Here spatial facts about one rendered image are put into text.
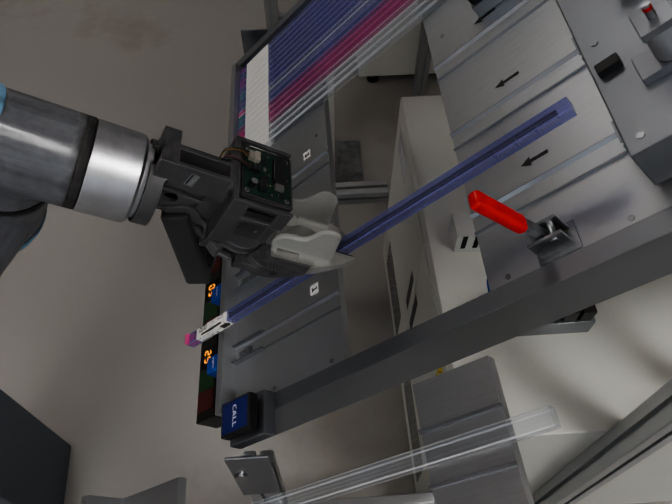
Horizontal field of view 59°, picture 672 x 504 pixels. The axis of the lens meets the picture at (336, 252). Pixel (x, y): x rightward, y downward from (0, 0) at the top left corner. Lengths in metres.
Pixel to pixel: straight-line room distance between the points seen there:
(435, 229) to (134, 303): 0.98
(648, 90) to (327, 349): 0.40
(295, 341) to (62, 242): 1.32
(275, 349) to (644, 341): 0.57
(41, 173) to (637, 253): 0.44
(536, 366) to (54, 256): 1.42
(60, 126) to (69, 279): 1.39
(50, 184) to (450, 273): 0.67
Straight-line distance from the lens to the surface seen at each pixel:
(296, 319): 0.72
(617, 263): 0.50
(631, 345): 1.01
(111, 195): 0.48
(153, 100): 2.28
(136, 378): 1.64
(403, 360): 0.59
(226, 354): 0.79
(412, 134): 1.18
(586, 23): 0.56
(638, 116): 0.48
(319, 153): 0.82
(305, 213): 0.57
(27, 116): 0.48
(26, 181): 0.48
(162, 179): 0.48
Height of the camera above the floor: 1.44
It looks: 56 degrees down
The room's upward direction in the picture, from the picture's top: straight up
